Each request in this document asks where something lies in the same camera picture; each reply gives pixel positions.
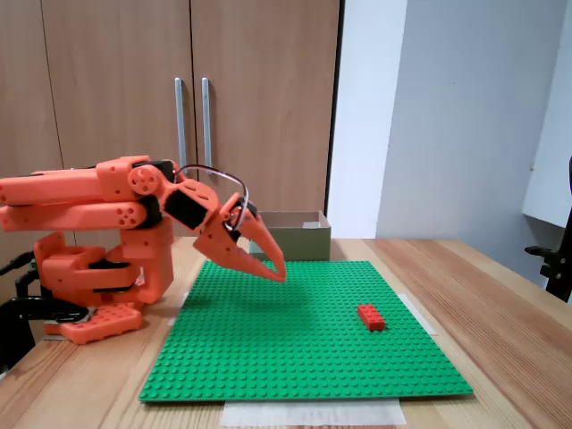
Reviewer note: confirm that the white panel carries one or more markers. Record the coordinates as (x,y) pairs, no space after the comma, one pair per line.
(552,134)

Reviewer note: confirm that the red lego block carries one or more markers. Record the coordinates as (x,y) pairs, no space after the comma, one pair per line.
(371,317)

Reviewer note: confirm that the short masking tape strip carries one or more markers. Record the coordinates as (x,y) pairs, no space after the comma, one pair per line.
(179,310)
(424,319)

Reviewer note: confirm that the wooden cabinet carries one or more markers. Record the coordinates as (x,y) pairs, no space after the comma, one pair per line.
(111,67)

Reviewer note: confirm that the open cardboard box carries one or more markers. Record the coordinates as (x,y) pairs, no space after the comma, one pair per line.
(304,243)

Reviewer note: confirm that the black table clamp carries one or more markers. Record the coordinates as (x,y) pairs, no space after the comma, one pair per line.
(18,330)

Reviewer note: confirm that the wide masking tape strip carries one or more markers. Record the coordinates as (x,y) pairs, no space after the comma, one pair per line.
(313,413)

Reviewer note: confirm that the green lego baseplate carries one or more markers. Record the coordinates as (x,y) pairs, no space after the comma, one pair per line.
(290,348)

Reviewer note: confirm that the black stand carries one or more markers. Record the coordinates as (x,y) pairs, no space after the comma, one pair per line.
(558,268)

